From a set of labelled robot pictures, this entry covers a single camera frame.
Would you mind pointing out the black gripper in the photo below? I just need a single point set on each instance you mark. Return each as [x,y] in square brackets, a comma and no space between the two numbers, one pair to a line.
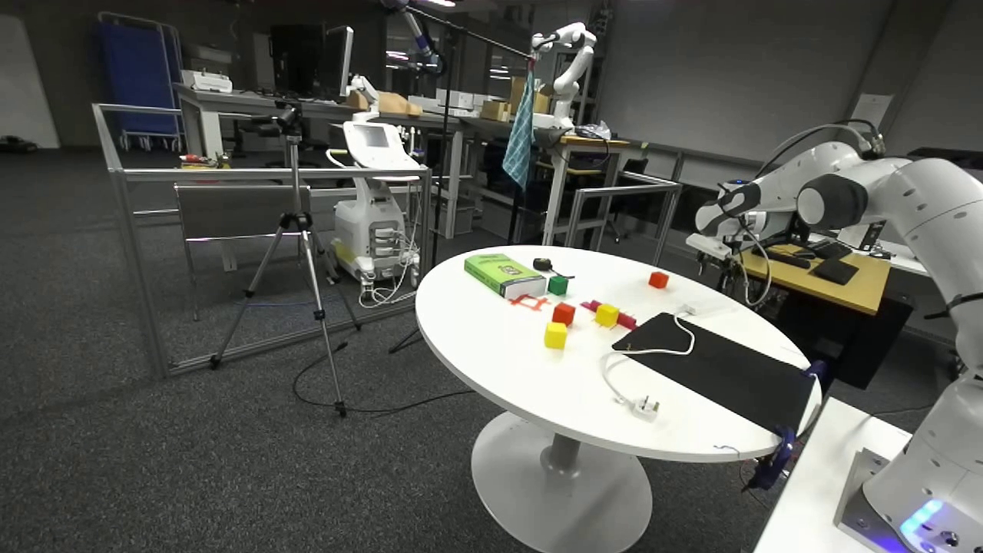
[751,259]

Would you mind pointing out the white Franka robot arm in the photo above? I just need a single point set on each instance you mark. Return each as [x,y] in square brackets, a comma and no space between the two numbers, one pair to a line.
[923,205]

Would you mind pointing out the white robot base platform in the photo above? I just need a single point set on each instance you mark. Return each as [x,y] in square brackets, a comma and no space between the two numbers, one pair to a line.
[808,482]

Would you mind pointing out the black placemat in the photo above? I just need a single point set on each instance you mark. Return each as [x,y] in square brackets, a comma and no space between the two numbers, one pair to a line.
[718,370]

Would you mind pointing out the red cube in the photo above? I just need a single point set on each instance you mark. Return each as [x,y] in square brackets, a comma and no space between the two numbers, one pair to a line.
[659,282]
[564,315]

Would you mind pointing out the wooden desk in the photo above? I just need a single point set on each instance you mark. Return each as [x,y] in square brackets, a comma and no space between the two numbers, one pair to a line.
[861,282]

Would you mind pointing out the pink comb-shaped block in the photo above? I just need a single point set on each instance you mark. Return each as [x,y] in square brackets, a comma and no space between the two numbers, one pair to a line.
[627,322]

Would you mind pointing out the yellow cube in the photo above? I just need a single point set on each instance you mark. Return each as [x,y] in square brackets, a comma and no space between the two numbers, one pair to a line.
[558,336]
[608,315]

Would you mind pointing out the green cube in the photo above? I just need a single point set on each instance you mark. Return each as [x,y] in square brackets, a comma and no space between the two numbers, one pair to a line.
[558,283]

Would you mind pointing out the grey background table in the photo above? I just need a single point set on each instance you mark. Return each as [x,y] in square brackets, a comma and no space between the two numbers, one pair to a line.
[558,185]

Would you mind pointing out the orange ladder-shaped piece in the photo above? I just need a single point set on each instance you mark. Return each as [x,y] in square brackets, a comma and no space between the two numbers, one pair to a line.
[534,307]

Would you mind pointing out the green book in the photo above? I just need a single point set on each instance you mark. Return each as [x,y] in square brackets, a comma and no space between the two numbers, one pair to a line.
[509,276]

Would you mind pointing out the small white background robot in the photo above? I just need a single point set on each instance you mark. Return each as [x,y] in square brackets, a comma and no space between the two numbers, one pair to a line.
[570,71]

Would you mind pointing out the teal cloth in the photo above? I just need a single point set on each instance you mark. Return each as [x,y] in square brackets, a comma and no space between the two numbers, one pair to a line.
[522,133]

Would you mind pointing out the black boom stand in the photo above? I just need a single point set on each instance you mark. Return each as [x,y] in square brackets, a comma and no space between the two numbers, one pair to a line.
[446,155]

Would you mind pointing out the white machine on cart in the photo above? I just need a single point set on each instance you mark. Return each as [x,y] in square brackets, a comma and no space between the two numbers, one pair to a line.
[371,231]

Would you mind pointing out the silver background monitor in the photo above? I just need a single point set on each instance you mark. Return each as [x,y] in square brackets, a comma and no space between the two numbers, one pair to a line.
[341,57]

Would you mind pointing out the long background workbench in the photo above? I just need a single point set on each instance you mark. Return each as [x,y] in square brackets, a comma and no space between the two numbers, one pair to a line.
[234,103]

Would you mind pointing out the blue trolley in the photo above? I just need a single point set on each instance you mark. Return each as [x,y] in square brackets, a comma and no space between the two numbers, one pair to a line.
[140,71]

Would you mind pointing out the white table pedestal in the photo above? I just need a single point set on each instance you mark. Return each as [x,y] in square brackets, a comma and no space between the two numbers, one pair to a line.
[558,493]

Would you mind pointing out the black camera tripod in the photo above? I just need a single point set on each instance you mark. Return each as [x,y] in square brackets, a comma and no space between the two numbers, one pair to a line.
[297,220]

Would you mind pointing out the grey metal railing frame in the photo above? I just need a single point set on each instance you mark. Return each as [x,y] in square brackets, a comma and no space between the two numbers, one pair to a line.
[140,267]

